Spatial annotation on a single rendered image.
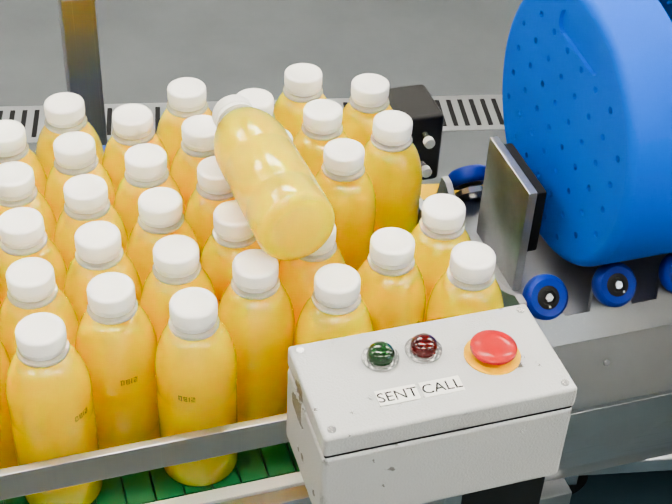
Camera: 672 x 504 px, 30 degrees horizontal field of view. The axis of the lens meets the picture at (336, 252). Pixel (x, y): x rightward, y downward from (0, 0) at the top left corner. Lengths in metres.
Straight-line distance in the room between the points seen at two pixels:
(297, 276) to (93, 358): 0.19
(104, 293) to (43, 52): 2.50
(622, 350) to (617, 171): 0.23
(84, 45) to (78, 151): 0.28
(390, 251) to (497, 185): 0.25
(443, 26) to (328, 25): 0.33
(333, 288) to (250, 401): 0.15
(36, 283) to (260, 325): 0.19
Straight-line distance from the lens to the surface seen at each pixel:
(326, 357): 0.96
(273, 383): 1.11
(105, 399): 1.08
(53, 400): 1.02
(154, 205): 1.12
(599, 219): 1.20
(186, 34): 3.55
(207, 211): 1.16
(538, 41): 1.28
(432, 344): 0.96
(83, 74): 1.47
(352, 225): 1.20
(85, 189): 1.14
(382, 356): 0.95
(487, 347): 0.96
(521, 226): 1.25
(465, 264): 1.07
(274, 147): 1.07
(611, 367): 1.32
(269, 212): 1.02
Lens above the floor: 1.77
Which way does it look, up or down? 40 degrees down
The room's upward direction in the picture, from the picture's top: 3 degrees clockwise
